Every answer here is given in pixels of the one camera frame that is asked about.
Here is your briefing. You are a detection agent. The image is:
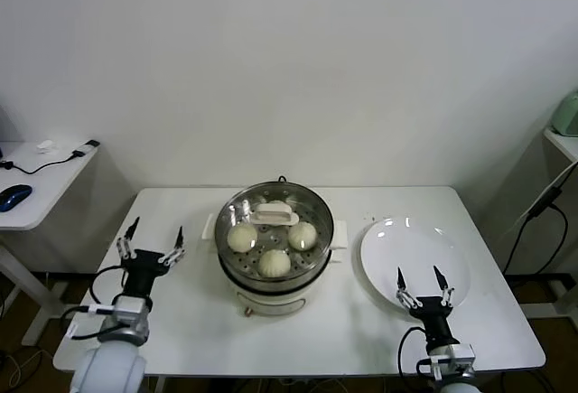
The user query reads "pale floor cable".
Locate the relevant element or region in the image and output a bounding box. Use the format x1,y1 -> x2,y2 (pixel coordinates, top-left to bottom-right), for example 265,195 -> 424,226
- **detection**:
0,350 -> 53,385

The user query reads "black adapter cable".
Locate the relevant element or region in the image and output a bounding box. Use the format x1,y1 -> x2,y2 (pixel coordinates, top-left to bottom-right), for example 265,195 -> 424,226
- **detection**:
501,202 -> 568,276

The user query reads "stainless steel steamer basket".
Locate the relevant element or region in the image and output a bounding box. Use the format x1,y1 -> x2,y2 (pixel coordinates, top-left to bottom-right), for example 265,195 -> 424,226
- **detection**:
213,182 -> 336,293

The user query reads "white round plate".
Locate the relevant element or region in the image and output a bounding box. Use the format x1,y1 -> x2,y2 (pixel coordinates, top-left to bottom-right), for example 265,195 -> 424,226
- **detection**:
359,216 -> 471,320

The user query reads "white desk with green appliance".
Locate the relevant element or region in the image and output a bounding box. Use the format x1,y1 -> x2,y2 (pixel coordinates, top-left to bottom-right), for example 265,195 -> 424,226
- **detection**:
542,126 -> 578,164

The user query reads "black desk cable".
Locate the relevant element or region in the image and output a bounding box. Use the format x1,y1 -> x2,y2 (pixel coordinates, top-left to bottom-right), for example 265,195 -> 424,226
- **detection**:
0,151 -> 85,176

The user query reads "black power adapter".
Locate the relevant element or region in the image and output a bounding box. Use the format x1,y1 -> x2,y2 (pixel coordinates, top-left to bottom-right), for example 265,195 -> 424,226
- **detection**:
526,184 -> 564,220

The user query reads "white hanging cable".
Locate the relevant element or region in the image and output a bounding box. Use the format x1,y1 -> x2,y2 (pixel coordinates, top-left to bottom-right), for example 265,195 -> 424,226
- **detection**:
508,165 -> 573,232

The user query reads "green appliance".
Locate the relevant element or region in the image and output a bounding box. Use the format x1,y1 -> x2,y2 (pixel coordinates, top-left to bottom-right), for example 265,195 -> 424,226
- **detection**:
550,88 -> 578,137

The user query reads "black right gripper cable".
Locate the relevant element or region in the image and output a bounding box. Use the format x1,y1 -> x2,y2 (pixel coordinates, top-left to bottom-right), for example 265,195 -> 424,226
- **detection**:
396,325 -> 430,380

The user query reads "white side desk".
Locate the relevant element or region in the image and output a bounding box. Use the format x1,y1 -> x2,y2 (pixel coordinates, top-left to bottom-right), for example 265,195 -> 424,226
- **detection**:
0,140 -> 99,349

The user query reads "white steamed baozi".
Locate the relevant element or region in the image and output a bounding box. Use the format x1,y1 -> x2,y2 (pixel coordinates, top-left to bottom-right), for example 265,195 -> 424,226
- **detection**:
257,248 -> 291,279
287,222 -> 317,251
226,223 -> 258,253

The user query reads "blue computer mouse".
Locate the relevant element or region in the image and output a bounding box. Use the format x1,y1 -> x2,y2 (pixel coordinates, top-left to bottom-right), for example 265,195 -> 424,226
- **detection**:
0,184 -> 33,212

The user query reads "stainless steel steamer pot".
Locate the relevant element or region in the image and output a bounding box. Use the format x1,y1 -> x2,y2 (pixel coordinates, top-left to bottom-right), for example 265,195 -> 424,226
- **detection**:
200,212 -> 350,320

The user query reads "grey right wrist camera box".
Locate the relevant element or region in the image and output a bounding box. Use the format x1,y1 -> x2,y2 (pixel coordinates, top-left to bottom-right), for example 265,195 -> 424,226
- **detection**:
428,342 -> 476,379

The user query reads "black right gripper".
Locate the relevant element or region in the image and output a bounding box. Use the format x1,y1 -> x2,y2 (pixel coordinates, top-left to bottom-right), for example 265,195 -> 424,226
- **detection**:
396,265 -> 455,347

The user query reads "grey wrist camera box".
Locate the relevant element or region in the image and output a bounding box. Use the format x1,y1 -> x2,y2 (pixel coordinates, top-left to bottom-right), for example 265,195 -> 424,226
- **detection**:
110,294 -> 153,335
428,342 -> 476,379

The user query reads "glass lid with cream handle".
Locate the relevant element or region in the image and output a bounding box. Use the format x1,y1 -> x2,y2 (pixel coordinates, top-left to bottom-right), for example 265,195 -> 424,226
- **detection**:
214,182 -> 335,280

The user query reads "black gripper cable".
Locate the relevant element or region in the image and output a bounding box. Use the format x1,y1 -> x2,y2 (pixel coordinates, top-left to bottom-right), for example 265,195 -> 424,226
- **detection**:
61,266 -> 132,342
396,325 -> 430,380

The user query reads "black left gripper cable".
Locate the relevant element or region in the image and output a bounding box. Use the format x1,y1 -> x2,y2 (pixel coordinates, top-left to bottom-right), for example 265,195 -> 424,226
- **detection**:
61,266 -> 132,342

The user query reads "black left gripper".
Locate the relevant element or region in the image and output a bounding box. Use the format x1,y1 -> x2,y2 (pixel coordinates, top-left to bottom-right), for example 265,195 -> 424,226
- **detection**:
117,216 -> 187,297

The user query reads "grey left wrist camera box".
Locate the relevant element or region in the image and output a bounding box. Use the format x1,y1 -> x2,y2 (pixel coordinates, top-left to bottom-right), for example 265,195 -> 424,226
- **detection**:
110,294 -> 153,335

